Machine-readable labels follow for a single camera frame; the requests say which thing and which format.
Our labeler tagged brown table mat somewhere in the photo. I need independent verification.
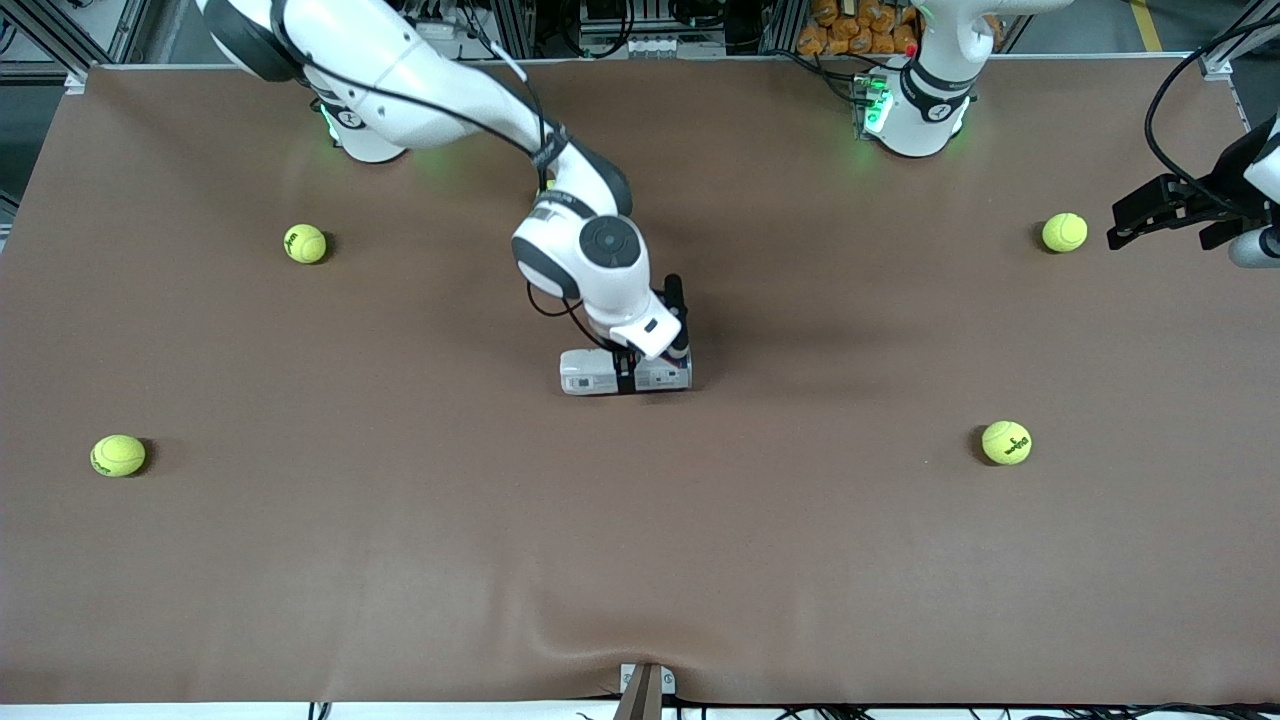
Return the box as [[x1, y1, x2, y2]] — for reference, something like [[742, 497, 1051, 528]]
[[0, 58, 1280, 706]]

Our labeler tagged aluminium frame post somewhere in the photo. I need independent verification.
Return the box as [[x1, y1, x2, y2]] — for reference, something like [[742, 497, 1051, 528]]
[[760, 0, 801, 56], [488, 0, 533, 59]]

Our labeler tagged aluminium frame profile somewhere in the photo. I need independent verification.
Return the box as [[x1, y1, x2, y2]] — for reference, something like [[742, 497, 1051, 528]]
[[1195, 0, 1280, 81], [0, 0, 151, 96]]

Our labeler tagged yellow tennis ball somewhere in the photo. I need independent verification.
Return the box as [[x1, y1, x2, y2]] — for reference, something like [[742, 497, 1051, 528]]
[[283, 222, 329, 266], [90, 433, 148, 479], [981, 420, 1033, 466], [1041, 211, 1089, 254]]

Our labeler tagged white blue tennis ball can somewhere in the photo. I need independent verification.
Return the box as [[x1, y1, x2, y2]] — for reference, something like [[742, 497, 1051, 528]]
[[560, 347, 693, 397]]

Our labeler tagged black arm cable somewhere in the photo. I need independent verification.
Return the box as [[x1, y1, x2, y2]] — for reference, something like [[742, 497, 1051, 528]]
[[275, 0, 613, 351], [1143, 5, 1280, 191]]

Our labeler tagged white power strip with plugs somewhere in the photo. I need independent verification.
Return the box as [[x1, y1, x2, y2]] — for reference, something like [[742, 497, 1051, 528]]
[[410, 12, 481, 56]]

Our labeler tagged metal clamp bracket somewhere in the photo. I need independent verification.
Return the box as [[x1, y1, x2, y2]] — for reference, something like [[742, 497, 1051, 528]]
[[619, 662, 677, 696]]

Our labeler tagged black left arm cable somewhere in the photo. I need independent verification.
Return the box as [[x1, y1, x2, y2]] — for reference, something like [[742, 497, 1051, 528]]
[[1143, 5, 1280, 191]]

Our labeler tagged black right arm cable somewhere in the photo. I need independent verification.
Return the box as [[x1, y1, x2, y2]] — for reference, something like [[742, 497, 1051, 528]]
[[275, 0, 613, 351]]

